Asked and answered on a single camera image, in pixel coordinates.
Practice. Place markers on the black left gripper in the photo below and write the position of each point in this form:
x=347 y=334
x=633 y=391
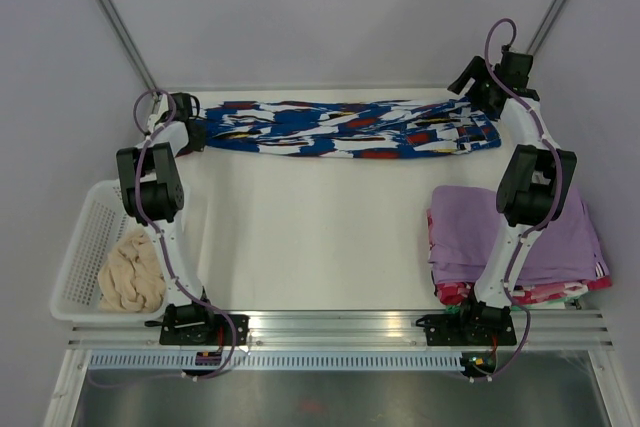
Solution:
x=200 y=144

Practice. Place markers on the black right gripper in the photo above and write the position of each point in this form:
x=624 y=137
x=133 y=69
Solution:
x=474 y=69

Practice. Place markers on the blue patterned trousers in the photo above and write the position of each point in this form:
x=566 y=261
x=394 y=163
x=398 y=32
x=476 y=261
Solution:
x=379 y=130

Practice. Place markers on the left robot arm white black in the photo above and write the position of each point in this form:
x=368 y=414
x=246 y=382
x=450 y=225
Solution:
x=154 y=196

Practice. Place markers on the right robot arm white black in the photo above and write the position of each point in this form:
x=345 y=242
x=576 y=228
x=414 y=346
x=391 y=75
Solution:
x=534 y=186

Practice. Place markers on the pink patterned folded trousers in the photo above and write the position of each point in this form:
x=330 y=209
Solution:
x=454 y=292

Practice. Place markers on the white perforated plastic basket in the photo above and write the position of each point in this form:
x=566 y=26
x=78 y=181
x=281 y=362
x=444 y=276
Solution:
x=77 y=295

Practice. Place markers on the cream crumpled garment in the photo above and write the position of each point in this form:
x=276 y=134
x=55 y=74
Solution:
x=131 y=279

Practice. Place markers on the green folded garment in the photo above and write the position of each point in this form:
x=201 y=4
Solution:
x=454 y=309

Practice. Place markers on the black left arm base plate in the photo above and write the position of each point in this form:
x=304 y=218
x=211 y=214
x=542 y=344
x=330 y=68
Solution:
x=195 y=325

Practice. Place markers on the left aluminium frame post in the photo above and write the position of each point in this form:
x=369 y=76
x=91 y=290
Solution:
x=126 y=42

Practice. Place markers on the aluminium mounting rail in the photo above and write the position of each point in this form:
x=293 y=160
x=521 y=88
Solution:
x=358 y=331

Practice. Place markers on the white slotted cable duct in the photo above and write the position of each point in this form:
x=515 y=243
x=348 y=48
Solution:
x=289 y=361

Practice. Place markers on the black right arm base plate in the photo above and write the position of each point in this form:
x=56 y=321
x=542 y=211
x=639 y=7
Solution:
x=474 y=324

